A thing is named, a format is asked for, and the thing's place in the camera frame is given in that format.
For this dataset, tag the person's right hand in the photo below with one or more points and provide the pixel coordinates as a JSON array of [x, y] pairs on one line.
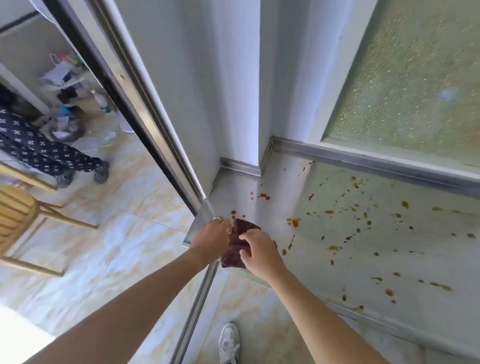
[[264, 255]]

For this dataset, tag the person's left hand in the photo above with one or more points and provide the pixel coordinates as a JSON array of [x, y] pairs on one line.
[[210, 240]]

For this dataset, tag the person's right thumb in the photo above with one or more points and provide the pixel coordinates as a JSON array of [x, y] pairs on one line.
[[245, 254]]

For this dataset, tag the person's left fingers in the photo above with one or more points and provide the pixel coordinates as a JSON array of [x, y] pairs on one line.
[[222, 226]]

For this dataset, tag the dark red cleaning cloth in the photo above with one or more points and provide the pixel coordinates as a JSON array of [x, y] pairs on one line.
[[240, 245]]

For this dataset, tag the person's right forearm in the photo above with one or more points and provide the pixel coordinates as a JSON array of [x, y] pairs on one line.
[[318, 318]]

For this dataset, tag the person's left forearm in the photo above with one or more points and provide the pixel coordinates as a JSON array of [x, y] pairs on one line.
[[123, 311]]

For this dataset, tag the metal floor door track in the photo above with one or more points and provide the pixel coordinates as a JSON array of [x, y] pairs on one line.
[[197, 311]]

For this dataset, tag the white sneaker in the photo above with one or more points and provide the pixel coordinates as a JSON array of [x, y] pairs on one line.
[[229, 343]]

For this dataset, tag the clear plastic container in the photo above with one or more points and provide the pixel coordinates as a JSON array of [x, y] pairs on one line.
[[108, 135]]

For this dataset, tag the clear plastic bottle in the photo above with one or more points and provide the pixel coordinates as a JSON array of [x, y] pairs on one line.
[[100, 101]]

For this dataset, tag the grey waste bin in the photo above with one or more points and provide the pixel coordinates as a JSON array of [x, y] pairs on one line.
[[67, 129]]

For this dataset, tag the wooden chair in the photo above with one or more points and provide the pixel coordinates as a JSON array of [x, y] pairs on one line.
[[22, 221]]

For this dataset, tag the white paper bag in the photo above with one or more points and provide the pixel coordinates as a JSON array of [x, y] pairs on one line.
[[58, 73]]

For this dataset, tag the frosted glass window pane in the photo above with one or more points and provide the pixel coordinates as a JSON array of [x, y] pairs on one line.
[[408, 75]]

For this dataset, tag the metal window rail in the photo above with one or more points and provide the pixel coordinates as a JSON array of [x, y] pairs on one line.
[[367, 161]]

